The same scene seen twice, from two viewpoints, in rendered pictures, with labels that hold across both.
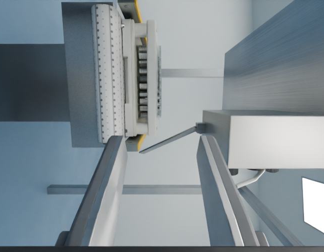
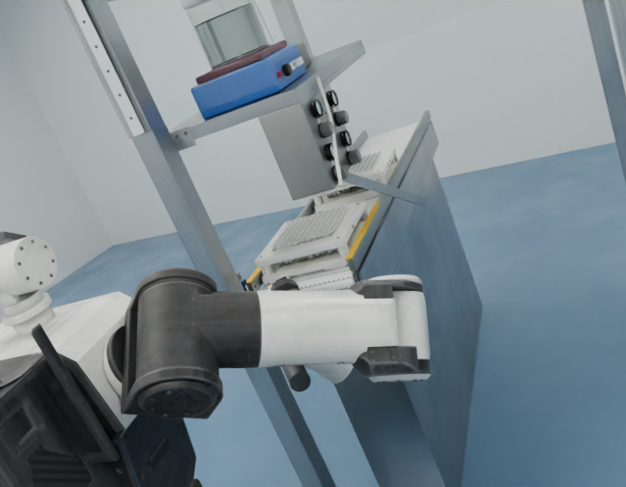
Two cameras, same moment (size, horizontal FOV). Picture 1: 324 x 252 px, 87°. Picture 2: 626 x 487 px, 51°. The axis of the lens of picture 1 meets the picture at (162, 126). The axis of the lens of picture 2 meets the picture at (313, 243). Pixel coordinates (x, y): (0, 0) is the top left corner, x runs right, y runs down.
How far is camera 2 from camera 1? 1.25 m
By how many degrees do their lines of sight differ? 38
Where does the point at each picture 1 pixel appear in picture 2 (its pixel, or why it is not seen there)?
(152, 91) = (306, 251)
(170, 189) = (596, 36)
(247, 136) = (302, 182)
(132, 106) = (325, 264)
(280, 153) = (304, 151)
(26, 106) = not seen: hidden behind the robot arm
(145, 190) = (612, 100)
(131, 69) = (296, 272)
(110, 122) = (336, 283)
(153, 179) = not seen: outside the picture
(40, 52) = not seen: hidden behind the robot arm
